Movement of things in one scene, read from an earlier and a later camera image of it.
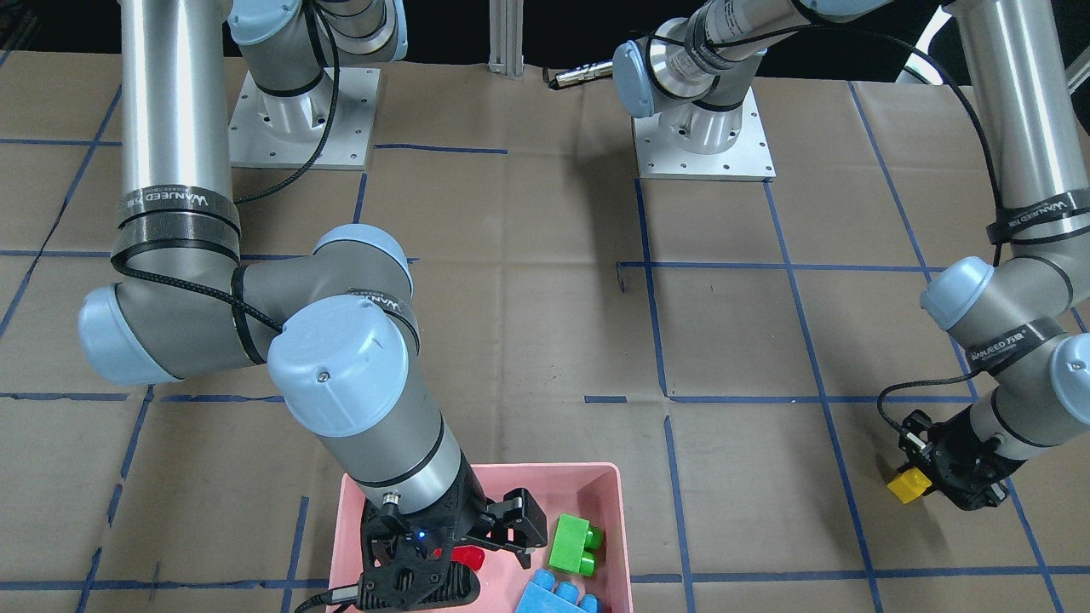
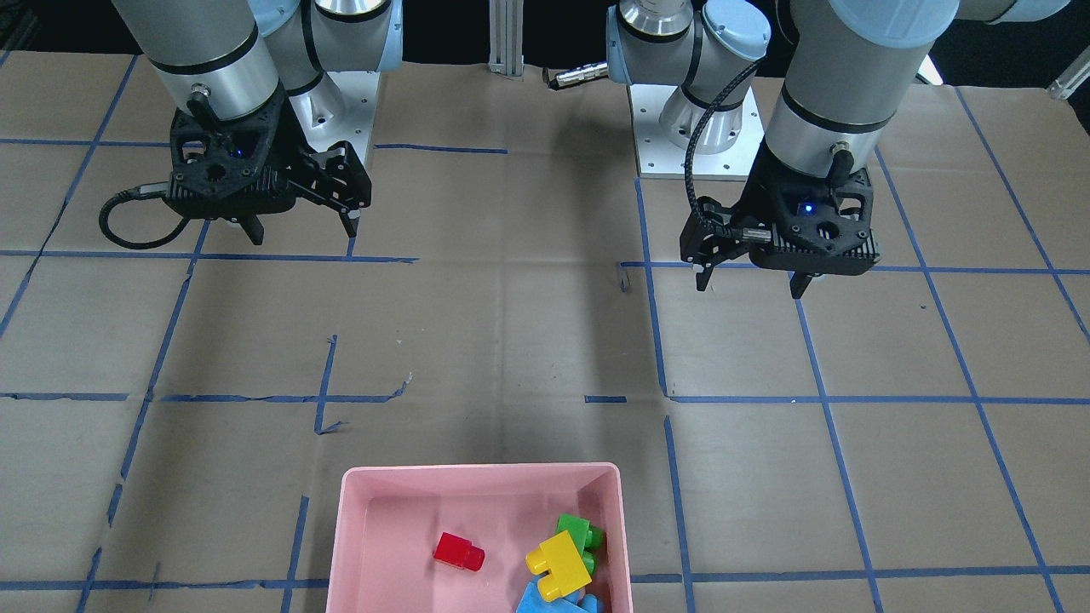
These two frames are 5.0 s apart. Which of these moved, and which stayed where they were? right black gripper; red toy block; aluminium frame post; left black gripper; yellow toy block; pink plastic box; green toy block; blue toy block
Moved: right black gripper; left black gripper; yellow toy block
Stayed: aluminium frame post; red toy block; blue toy block; pink plastic box; green toy block
